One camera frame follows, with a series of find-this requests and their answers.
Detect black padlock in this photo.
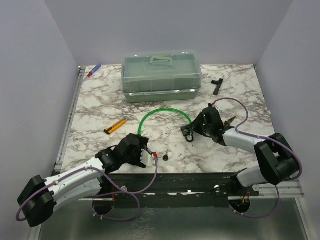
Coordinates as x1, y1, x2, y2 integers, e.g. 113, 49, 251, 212
180, 126, 194, 143

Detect green cable lock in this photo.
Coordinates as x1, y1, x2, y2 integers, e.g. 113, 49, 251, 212
137, 107, 192, 135

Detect black head key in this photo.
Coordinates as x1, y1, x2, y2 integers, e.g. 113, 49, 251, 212
162, 149, 169, 161

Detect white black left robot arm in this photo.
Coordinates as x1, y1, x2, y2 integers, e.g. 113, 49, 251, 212
16, 133, 157, 228

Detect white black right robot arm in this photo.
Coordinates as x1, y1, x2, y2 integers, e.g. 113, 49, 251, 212
181, 106, 300, 196

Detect yellow black utility knife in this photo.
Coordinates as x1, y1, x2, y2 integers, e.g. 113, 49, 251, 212
103, 118, 127, 135

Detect translucent green plastic toolbox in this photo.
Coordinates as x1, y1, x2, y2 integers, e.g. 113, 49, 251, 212
121, 50, 202, 103

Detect blue red screwdriver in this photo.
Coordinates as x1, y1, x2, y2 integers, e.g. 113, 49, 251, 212
87, 63, 102, 78

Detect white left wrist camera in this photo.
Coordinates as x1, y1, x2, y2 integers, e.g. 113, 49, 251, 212
140, 148, 158, 167

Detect yellow handled needle-nose pliers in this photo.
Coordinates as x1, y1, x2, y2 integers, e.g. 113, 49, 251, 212
223, 116, 236, 129

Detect black T-handle tool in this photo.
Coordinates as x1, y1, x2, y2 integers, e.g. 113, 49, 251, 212
211, 78, 224, 96

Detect black metal base rail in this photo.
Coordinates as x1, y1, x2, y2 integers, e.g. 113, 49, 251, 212
74, 171, 291, 210

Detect left side aluminium rail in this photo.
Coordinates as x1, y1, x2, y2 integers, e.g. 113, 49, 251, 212
54, 66, 86, 166

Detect aluminium extrusion rail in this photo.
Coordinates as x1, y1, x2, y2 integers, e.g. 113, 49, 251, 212
221, 180, 305, 200

